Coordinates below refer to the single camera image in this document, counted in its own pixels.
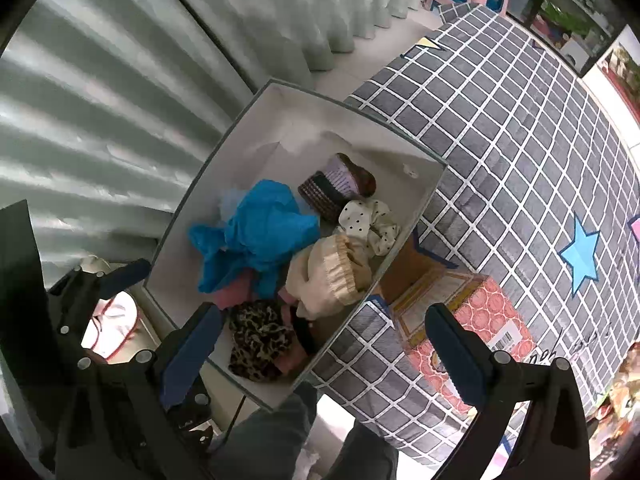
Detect row of shelf goods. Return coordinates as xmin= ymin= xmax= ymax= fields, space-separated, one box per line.
xmin=600 ymin=42 xmax=640 ymax=111

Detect person's legs dark trousers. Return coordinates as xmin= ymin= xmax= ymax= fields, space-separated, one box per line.
xmin=210 ymin=382 xmax=401 ymax=480

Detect white polka dot scrunchie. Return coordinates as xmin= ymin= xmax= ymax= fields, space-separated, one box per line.
xmin=337 ymin=199 xmax=401 ymax=256

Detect pink sponge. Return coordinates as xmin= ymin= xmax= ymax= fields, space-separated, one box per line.
xmin=215 ymin=270 xmax=256 ymax=311

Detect dark storage shelf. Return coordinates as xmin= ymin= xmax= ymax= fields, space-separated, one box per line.
xmin=505 ymin=0 xmax=616 ymax=76

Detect black pink fuzzy sock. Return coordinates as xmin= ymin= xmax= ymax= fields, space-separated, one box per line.
xmin=277 ymin=305 xmax=321 ymax=376

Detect white red-rimmed round container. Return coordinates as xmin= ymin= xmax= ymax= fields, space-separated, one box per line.
xmin=80 ymin=255 xmax=146 ymax=361

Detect pile of snack packets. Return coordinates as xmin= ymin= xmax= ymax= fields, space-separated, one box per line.
xmin=590 ymin=355 xmax=640 ymax=480

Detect white storage box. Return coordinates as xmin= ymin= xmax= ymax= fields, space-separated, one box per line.
xmin=144 ymin=78 xmax=448 ymax=411

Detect pink printed cardboard box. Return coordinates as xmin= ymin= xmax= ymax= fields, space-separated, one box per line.
xmin=372 ymin=240 xmax=536 ymax=416

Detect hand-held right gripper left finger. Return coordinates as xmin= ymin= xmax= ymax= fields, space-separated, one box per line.
xmin=52 ymin=301 xmax=223 ymax=480

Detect light blue fluffy cloth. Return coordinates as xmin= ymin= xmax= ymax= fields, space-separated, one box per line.
xmin=217 ymin=187 xmax=241 ymax=218

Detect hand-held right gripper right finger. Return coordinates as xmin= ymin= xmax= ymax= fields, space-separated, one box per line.
xmin=425 ymin=303 xmax=593 ymax=480

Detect beige satin scrunchie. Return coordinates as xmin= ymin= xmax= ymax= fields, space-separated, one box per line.
xmin=285 ymin=232 xmax=373 ymax=321

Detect grey checked star blanket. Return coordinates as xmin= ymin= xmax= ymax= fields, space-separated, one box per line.
xmin=310 ymin=2 xmax=640 ymax=468

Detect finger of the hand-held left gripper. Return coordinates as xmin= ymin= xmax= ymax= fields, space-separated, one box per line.
xmin=47 ymin=258 xmax=152 ymax=367
xmin=0 ymin=200 xmax=56 ymax=321

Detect leopard print scrunchie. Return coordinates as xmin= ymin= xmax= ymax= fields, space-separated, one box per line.
xmin=227 ymin=300 xmax=298 ymax=383

